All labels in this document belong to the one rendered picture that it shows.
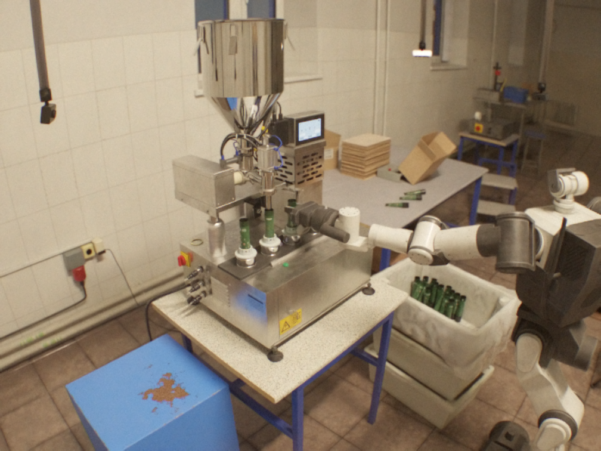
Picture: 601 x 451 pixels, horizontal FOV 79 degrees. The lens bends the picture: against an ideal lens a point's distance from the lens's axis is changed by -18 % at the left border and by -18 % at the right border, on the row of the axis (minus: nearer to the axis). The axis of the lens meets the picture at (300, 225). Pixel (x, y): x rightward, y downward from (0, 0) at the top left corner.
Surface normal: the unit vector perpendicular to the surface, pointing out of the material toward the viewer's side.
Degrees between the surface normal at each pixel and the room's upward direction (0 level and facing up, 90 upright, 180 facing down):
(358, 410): 0
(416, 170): 90
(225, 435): 90
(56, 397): 0
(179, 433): 90
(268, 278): 0
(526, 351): 90
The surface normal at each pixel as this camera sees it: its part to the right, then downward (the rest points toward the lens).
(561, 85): -0.68, 0.32
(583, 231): -0.02, -0.91
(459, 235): -0.69, -0.58
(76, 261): 0.73, 0.29
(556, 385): 0.51, -0.44
